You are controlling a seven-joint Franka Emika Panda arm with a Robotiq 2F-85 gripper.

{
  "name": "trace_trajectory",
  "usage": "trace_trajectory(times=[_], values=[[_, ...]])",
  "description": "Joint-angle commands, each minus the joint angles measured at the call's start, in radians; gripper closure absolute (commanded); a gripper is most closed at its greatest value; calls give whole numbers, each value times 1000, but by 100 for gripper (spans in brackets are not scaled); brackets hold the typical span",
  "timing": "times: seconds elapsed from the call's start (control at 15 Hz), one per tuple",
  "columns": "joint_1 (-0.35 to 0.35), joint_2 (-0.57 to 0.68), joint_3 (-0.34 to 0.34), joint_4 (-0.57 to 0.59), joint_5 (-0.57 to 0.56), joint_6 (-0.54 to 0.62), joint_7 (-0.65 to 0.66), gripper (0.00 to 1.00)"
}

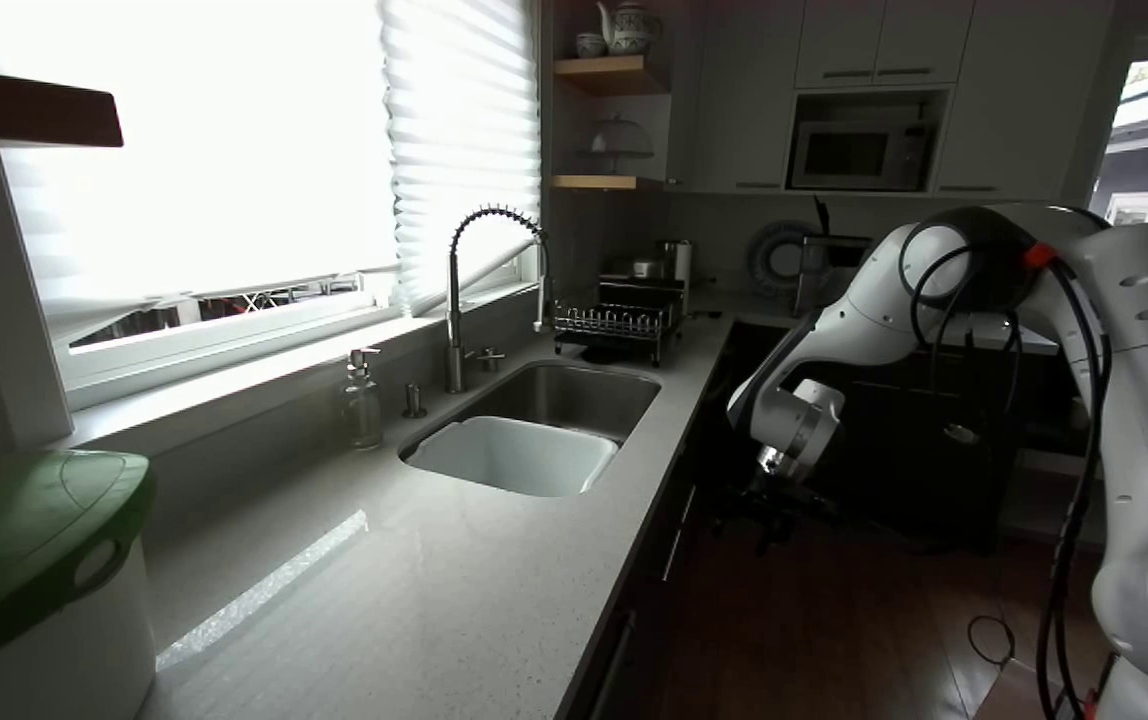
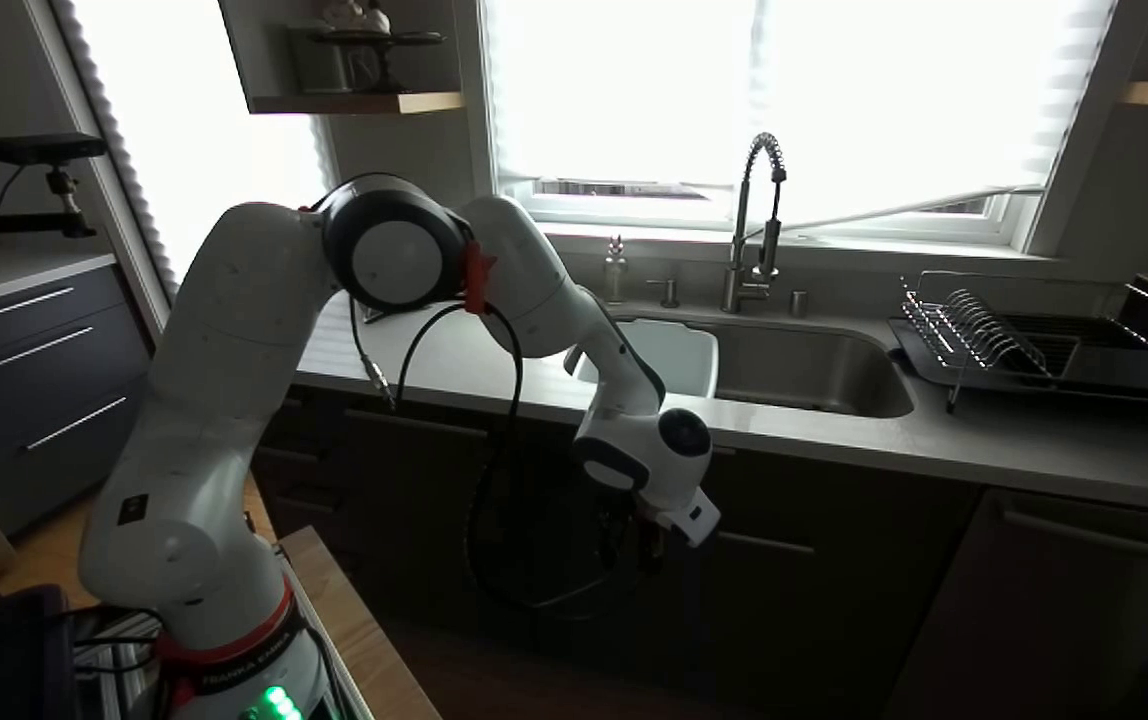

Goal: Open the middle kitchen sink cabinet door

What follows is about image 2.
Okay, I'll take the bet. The dark ornament on shelf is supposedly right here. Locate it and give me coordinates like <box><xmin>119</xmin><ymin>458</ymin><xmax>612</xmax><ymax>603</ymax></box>
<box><xmin>316</xmin><ymin>0</ymin><xmax>397</xmax><ymax>39</ymax></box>

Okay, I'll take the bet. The steel cabinet door handle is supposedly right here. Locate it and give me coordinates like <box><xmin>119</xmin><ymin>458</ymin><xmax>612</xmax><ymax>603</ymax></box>
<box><xmin>713</xmin><ymin>526</ymin><xmax>821</xmax><ymax>560</ymax></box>

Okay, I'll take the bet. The dark drawer cabinet front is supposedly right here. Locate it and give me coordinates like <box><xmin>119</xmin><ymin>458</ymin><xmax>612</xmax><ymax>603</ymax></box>
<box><xmin>252</xmin><ymin>379</ymin><xmax>513</xmax><ymax>617</ymax></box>

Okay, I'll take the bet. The small dark picture frame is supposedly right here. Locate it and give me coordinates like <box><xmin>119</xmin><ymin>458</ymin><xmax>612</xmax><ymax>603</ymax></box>
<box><xmin>338</xmin><ymin>44</ymin><xmax>397</xmax><ymax>94</ymax></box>

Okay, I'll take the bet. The dark sink front panel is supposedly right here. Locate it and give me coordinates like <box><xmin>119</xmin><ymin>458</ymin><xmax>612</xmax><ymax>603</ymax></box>
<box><xmin>702</xmin><ymin>442</ymin><xmax>984</xmax><ymax>539</ymax></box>

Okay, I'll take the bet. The wide dark sink cabinet door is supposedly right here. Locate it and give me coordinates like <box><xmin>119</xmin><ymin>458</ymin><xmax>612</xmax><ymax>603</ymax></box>
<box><xmin>695</xmin><ymin>522</ymin><xmax>984</xmax><ymax>720</ymax></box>

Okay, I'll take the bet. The steel dishwasher handle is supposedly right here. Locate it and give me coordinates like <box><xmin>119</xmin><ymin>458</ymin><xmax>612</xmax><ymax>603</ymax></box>
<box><xmin>994</xmin><ymin>509</ymin><xmax>1148</xmax><ymax>566</ymax></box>

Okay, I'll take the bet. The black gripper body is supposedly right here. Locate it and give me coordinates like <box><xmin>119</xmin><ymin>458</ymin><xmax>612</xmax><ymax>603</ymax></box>
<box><xmin>599</xmin><ymin>482</ymin><xmax>682</xmax><ymax>580</ymax></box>

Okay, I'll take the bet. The stainless steel sink basin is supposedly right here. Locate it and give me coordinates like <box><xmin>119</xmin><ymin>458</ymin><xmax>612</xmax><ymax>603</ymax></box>
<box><xmin>584</xmin><ymin>302</ymin><xmax>919</xmax><ymax>423</ymax></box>

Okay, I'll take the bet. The tall chrome kitchen faucet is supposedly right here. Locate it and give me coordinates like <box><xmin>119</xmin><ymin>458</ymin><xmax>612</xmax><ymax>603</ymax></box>
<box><xmin>721</xmin><ymin>126</ymin><xmax>793</xmax><ymax>321</ymax></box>

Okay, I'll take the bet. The light grey kitchen countertop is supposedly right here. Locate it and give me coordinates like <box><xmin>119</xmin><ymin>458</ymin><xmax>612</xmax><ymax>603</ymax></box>
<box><xmin>290</xmin><ymin>285</ymin><xmax>1148</xmax><ymax>519</ymax></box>

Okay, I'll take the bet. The tall window with blind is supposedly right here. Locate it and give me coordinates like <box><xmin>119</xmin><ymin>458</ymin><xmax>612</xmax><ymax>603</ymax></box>
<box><xmin>56</xmin><ymin>0</ymin><xmax>338</xmax><ymax>291</ymax></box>

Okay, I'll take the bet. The steel drawer handle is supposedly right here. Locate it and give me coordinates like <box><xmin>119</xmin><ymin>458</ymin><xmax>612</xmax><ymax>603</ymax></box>
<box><xmin>0</xmin><ymin>279</ymin><xmax>79</xmax><ymax>335</ymax></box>
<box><xmin>24</xmin><ymin>392</ymin><xmax>135</xmax><ymax>456</ymax></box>
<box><xmin>0</xmin><ymin>325</ymin><xmax>102</xmax><ymax>379</ymax></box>

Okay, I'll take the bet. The dark dishwasher front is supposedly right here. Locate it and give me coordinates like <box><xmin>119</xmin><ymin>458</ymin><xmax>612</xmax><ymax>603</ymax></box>
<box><xmin>884</xmin><ymin>482</ymin><xmax>1148</xmax><ymax>720</ymax></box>

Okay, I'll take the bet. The small soap dispenser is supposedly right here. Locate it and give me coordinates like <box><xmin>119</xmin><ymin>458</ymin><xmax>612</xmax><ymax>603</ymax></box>
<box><xmin>599</xmin><ymin>234</ymin><xmax>631</xmax><ymax>302</ymax></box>

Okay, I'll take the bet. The black wire dish rack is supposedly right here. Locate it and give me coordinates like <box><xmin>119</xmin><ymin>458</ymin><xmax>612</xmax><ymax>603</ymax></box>
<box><xmin>889</xmin><ymin>270</ymin><xmax>1148</xmax><ymax>439</ymax></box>

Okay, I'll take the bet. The white tub in sink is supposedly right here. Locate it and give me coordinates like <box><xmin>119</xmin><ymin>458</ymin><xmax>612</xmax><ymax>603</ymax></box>
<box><xmin>589</xmin><ymin>317</ymin><xmax>723</xmax><ymax>398</ymax></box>

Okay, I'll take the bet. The wooden robot stand top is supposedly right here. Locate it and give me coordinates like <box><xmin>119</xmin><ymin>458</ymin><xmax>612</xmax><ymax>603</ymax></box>
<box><xmin>273</xmin><ymin>522</ymin><xmax>445</xmax><ymax>720</ymax></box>

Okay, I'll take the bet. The bright kitchen window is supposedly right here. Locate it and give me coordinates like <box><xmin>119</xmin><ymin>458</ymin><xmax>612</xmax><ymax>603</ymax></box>
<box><xmin>480</xmin><ymin>0</ymin><xmax>1126</xmax><ymax>234</ymax></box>

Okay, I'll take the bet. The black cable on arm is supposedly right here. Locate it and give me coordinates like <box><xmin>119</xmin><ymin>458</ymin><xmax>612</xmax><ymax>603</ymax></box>
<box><xmin>345</xmin><ymin>295</ymin><xmax>627</xmax><ymax>617</ymax></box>

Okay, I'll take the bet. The blue grey drawer cabinet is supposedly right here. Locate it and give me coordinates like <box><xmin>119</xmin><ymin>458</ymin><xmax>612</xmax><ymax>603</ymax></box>
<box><xmin>0</xmin><ymin>234</ymin><xmax>157</xmax><ymax>539</ymax></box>

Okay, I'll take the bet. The wooden wall shelf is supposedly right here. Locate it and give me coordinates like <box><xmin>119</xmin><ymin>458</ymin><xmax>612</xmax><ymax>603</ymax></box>
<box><xmin>218</xmin><ymin>0</ymin><xmax>468</xmax><ymax>119</ymax></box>

